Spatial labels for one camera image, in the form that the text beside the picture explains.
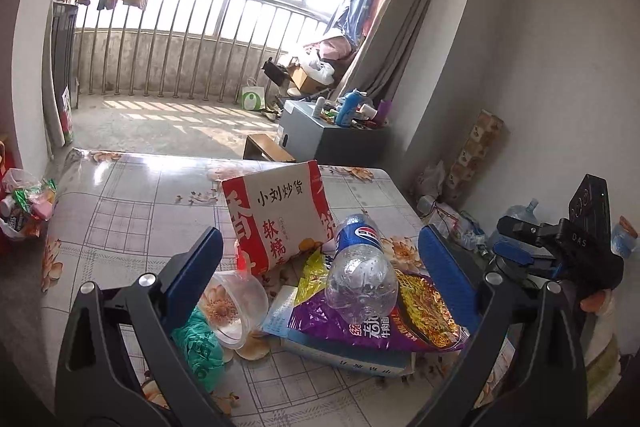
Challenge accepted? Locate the purple cup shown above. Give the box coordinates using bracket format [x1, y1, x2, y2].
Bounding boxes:
[374, 100, 392, 127]

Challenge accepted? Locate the blue detergent bottle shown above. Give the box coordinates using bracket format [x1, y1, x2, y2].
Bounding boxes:
[334, 90, 367, 128]

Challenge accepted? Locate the clear plastic round container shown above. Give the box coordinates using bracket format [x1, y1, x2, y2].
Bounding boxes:
[198, 271, 269, 350]

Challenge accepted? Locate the blue white book box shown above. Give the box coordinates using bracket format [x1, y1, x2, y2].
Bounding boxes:
[262, 285, 416, 377]

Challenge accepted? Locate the water jug on dispenser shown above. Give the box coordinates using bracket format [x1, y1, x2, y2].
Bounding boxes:
[611, 216, 639, 259]

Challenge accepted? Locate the green plastic bag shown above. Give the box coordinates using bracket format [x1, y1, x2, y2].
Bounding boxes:
[171, 307, 224, 393]

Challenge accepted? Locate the patterned tall cardboard box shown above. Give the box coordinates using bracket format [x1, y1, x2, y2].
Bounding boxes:
[442, 109, 503, 205]

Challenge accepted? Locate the right hand in white glove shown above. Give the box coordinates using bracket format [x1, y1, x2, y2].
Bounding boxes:
[580, 289, 614, 315]

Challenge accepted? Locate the purple noodle snack bag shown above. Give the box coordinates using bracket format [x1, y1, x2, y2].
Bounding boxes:
[288, 251, 469, 352]

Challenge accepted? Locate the red white paper snack bag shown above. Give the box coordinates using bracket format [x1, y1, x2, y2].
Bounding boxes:
[221, 160, 336, 277]

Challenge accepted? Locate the metal balcony railing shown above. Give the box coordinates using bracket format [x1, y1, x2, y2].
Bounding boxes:
[72, 0, 326, 103]

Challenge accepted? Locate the grey curtain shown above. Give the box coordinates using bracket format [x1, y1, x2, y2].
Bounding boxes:
[332, 0, 431, 101]

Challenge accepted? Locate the white plastic bag on floor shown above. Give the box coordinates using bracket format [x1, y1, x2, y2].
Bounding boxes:
[413, 160, 446, 199]

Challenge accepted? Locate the dark grey cabinet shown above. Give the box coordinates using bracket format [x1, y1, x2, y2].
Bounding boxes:
[278, 101, 390, 167]

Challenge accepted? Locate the clear plastic bottle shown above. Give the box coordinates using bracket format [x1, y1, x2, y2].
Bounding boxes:
[324, 213, 398, 324]

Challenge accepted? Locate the pile of packets on floor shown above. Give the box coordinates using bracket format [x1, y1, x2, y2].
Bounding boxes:
[416, 195, 487, 251]

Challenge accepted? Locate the empty blue water jug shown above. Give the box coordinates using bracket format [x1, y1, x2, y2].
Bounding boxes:
[487, 198, 539, 254]

